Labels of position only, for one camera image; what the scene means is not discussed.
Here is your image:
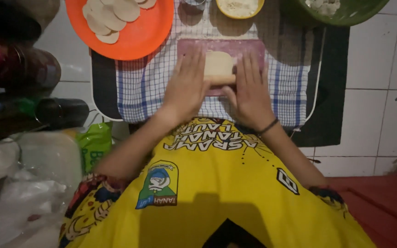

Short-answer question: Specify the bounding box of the person's right hand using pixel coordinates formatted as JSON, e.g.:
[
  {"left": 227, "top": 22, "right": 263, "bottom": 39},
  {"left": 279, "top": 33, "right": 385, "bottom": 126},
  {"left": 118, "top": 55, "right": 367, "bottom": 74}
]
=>
[{"left": 223, "top": 53, "right": 278, "bottom": 134}]

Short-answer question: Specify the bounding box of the person's left hand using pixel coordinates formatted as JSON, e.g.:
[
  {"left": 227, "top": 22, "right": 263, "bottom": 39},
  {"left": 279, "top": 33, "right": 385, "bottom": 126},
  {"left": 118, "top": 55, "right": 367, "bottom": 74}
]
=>
[{"left": 161, "top": 50, "right": 207, "bottom": 125}]

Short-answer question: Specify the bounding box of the wooden rolling pin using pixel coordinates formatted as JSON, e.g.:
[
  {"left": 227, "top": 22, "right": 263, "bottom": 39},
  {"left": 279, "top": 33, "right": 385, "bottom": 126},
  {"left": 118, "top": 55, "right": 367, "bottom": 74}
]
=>
[{"left": 204, "top": 74, "right": 237, "bottom": 87}]

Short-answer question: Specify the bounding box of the black wrist band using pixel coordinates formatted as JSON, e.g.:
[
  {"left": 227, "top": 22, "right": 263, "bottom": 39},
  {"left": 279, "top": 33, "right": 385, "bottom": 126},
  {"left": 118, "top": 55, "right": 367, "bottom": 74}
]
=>
[{"left": 257, "top": 118, "right": 280, "bottom": 135}]

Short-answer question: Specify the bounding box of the blue checked white cloth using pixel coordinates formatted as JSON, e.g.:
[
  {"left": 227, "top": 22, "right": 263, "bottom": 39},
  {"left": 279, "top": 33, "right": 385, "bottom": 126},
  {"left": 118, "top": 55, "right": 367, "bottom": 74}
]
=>
[{"left": 115, "top": 0, "right": 312, "bottom": 129}]

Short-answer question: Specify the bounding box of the flat dough sheet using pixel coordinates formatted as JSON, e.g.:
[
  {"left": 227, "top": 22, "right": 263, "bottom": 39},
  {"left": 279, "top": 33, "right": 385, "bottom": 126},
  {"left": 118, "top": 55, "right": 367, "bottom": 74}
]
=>
[{"left": 204, "top": 51, "right": 235, "bottom": 77}]

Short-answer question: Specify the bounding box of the pink cutting board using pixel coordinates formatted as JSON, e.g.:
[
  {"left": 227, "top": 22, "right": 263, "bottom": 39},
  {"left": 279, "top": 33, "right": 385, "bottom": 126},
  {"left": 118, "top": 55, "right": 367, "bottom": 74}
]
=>
[{"left": 177, "top": 39, "right": 267, "bottom": 97}]

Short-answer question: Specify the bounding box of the orange plate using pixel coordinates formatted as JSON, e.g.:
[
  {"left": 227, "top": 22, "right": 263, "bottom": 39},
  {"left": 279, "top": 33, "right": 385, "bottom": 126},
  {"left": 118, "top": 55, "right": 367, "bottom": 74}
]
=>
[{"left": 65, "top": 0, "right": 175, "bottom": 61}]

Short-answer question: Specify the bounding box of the dark cloth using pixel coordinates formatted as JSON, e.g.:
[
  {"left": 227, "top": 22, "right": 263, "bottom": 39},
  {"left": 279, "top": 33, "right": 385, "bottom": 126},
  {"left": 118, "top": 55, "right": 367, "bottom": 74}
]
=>
[{"left": 288, "top": 26, "right": 351, "bottom": 148}]

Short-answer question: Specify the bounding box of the black mat with white edge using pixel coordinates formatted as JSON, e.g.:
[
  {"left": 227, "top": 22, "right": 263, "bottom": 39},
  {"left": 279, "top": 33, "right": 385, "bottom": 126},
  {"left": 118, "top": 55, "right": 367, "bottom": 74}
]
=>
[{"left": 90, "top": 25, "right": 326, "bottom": 124}]

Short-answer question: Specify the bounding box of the yellow bowl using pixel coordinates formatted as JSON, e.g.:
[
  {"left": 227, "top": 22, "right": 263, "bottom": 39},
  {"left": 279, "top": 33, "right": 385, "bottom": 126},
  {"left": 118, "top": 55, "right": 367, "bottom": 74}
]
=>
[{"left": 216, "top": 0, "right": 265, "bottom": 20}]

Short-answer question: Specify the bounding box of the white flour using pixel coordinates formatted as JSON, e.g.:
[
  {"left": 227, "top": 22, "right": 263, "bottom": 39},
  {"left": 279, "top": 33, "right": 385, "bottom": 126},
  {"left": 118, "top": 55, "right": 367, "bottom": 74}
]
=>
[{"left": 219, "top": 0, "right": 259, "bottom": 17}]

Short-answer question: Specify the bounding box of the green plastic bag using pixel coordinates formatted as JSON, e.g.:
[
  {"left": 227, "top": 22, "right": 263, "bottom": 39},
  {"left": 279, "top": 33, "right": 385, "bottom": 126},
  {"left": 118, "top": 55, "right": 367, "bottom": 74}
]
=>
[{"left": 76, "top": 122, "right": 113, "bottom": 174}]

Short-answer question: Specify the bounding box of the yellow printed shirt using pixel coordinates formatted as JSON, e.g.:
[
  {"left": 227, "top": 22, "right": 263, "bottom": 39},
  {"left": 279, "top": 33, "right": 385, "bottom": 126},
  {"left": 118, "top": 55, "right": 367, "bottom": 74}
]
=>
[{"left": 59, "top": 117, "right": 377, "bottom": 248}]

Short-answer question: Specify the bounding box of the pile of round dough wrappers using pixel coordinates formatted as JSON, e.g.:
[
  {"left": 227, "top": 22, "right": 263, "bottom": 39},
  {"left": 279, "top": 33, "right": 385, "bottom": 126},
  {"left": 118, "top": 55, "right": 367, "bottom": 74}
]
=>
[{"left": 82, "top": 0, "right": 158, "bottom": 45}]

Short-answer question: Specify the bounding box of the heap of white dough pieces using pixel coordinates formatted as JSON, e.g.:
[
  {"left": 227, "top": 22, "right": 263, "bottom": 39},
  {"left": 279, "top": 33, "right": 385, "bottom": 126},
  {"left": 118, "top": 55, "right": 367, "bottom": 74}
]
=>
[{"left": 305, "top": 0, "right": 341, "bottom": 16}]

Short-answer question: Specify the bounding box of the green bowl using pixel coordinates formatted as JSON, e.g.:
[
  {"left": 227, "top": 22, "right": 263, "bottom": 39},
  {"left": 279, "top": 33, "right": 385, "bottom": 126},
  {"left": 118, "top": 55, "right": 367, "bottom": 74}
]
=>
[{"left": 297, "top": 0, "right": 390, "bottom": 27}]

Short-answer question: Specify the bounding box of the clear plastic container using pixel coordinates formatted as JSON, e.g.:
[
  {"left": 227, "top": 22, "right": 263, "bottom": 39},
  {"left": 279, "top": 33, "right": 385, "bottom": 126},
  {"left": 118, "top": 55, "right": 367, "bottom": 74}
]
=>
[{"left": 12, "top": 132, "right": 83, "bottom": 188}]

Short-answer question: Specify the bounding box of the dark red jar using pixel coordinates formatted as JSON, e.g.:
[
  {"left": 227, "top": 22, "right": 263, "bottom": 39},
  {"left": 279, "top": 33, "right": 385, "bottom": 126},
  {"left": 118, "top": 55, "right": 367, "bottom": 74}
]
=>
[{"left": 0, "top": 41, "right": 62, "bottom": 99}]

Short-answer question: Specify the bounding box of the red mat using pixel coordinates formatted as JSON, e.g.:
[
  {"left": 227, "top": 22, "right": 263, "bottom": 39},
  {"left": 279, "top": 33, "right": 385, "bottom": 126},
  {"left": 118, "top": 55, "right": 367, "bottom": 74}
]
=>
[{"left": 326, "top": 174, "right": 397, "bottom": 248}]

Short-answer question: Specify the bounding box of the heap of clear plastic bags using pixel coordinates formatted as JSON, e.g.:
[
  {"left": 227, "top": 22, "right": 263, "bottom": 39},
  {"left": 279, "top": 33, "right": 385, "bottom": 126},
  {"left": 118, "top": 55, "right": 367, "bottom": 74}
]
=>
[{"left": 0, "top": 169, "right": 73, "bottom": 248}]

